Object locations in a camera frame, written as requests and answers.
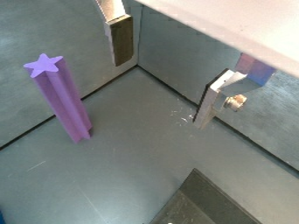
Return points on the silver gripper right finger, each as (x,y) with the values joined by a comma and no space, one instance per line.
(225,91)

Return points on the purple star-shaped peg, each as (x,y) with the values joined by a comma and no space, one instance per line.
(51,75)

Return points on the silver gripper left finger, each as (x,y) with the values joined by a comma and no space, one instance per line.
(120,30)

